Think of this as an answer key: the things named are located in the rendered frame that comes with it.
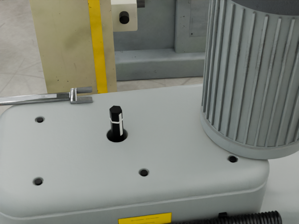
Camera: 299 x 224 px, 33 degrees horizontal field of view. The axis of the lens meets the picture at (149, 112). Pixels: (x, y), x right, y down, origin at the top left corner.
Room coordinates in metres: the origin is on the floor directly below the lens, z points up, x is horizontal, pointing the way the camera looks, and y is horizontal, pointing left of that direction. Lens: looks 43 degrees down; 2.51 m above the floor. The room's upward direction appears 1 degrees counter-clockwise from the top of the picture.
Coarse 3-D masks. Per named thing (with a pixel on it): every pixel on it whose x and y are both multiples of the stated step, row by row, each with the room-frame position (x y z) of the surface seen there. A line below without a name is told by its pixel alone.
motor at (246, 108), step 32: (224, 0) 0.60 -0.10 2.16; (256, 0) 0.56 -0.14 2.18; (288, 0) 0.55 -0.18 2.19; (224, 32) 0.60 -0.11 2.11; (256, 32) 0.56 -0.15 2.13; (288, 32) 0.55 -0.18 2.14; (224, 64) 0.59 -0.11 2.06; (256, 64) 0.56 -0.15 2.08; (288, 64) 0.55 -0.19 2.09; (224, 96) 0.59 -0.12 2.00; (256, 96) 0.56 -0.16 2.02; (288, 96) 0.55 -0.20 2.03; (224, 128) 0.58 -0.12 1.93; (256, 128) 0.55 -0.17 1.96; (288, 128) 0.55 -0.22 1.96
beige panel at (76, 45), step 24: (48, 0) 2.29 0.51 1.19; (72, 0) 2.30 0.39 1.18; (96, 0) 2.31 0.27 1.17; (48, 24) 2.28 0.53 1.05; (72, 24) 2.30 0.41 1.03; (96, 24) 2.31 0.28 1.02; (48, 48) 2.28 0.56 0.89; (72, 48) 2.30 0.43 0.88; (96, 48) 2.31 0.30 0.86; (48, 72) 2.28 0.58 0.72; (72, 72) 2.30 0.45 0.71; (96, 72) 2.31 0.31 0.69
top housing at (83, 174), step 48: (96, 96) 0.71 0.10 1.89; (144, 96) 0.71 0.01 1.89; (192, 96) 0.71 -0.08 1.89; (0, 144) 0.59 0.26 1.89; (48, 144) 0.59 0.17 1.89; (96, 144) 0.59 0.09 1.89; (144, 144) 0.59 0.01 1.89; (192, 144) 0.59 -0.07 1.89; (0, 192) 0.49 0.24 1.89; (48, 192) 0.49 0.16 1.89; (96, 192) 0.49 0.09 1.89; (144, 192) 0.49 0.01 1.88; (192, 192) 0.50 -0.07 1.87; (240, 192) 0.51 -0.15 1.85
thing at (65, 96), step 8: (72, 88) 0.73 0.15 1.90; (80, 88) 0.73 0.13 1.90; (88, 88) 0.73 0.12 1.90; (8, 96) 0.71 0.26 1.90; (16, 96) 0.71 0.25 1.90; (24, 96) 0.71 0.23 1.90; (32, 96) 0.71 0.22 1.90; (40, 96) 0.71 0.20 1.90; (48, 96) 0.71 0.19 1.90; (56, 96) 0.71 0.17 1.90; (64, 96) 0.71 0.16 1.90; (72, 96) 0.71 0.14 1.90; (0, 104) 0.69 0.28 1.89; (8, 104) 0.69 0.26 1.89
